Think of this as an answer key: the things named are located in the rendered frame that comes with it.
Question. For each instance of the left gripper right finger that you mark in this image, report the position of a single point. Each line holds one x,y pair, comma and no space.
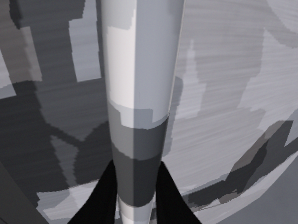
170,206

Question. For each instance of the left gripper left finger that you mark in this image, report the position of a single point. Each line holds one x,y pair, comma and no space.
100,207

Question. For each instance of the white tube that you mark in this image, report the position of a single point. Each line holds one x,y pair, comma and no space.
141,42

